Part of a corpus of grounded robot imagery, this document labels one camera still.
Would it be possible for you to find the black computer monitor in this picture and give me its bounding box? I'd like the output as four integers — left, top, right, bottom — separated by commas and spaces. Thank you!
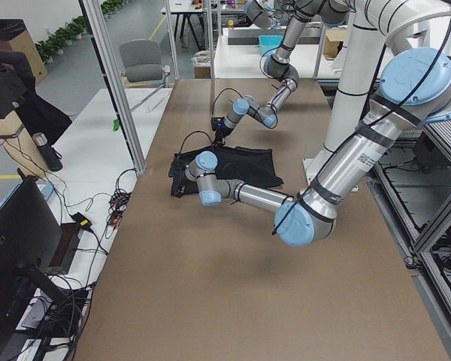
0, 177, 65, 356

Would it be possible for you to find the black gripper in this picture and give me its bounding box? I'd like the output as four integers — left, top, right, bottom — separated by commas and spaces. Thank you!
210, 117, 233, 146

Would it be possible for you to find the grey office chair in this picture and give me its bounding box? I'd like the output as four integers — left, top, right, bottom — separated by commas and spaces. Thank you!
119, 39, 171, 87

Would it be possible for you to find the black power strip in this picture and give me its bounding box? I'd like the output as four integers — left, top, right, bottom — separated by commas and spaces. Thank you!
107, 189, 132, 229

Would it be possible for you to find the aluminium frame cage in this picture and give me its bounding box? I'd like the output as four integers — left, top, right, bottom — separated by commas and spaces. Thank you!
78, 1, 215, 176

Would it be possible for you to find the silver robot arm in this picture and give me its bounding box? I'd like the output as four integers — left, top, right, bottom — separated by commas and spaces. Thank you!
211, 1, 350, 144
179, 1, 451, 247

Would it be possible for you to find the dark t-shirt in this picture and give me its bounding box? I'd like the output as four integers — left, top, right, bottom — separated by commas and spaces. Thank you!
168, 146, 283, 198

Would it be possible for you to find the blue plastic bin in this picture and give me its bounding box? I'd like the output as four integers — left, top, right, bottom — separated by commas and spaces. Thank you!
258, 35, 283, 56

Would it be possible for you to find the black water bottle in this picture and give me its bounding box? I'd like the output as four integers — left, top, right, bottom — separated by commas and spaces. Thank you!
32, 132, 63, 171

